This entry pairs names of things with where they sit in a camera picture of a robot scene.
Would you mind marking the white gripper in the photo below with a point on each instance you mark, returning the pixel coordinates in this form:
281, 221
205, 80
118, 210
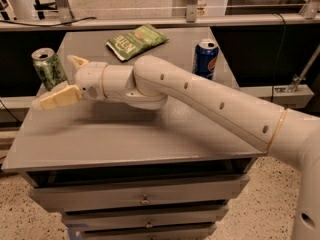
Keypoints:
90, 80

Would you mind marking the green soda can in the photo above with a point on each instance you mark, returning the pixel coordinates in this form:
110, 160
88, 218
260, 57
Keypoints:
48, 67

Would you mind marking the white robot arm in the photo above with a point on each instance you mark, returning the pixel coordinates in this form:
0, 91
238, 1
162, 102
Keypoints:
285, 134

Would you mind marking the blue Pepsi can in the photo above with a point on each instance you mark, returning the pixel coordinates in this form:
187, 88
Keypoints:
205, 58

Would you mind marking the green chip bag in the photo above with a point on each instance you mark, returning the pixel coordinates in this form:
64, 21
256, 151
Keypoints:
132, 43

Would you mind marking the white pipe top left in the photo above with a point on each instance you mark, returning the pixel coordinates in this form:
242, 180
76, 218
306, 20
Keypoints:
23, 9

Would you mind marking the grey drawer cabinet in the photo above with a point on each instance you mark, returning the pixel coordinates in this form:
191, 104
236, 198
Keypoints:
92, 143

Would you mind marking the bottom grey drawer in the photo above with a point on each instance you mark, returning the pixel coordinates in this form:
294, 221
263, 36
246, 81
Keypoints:
173, 232

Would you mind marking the grey drawer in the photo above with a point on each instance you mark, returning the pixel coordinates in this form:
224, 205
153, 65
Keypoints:
173, 232
146, 218
137, 194

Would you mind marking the middle grey drawer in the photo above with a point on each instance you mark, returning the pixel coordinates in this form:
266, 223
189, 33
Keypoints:
146, 218

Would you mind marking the top grey drawer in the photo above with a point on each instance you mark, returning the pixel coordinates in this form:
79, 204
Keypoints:
137, 194

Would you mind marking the grey metal rail frame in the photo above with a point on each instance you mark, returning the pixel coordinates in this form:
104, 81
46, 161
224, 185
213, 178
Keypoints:
129, 14

